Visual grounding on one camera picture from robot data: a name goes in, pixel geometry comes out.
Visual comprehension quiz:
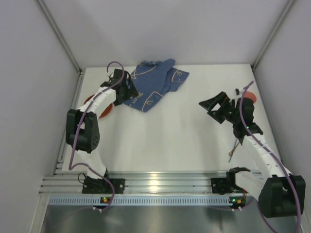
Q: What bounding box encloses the red plate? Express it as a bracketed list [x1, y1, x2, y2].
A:
[84, 95, 113, 118]

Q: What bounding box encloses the perforated cable duct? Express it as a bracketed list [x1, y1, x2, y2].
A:
[48, 196, 246, 206]

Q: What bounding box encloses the left frame post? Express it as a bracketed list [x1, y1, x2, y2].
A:
[34, 0, 82, 73]

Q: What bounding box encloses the blue cloth placemat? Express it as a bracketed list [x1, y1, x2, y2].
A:
[123, 59, 189, 113]

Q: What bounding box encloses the right frame post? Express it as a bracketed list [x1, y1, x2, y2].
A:
[251, 0, 298, 71]

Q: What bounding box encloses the gold spoon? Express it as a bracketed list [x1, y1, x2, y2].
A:
[228, 138, 240, 157]

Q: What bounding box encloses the frame post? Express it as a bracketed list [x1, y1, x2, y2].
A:
[251, 0, 298, 71]
[34, 0, 82, 73]

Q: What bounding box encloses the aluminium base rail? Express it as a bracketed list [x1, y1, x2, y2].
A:
[38, 171, 303, 196]

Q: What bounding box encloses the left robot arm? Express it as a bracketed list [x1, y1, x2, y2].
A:
[65, 69, 138, 179]

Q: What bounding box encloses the pink plastic cup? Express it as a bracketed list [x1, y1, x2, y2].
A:
[244, 91, 257, 104]

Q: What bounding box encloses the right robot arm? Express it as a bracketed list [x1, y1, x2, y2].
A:
[199, 92, 306, 218]

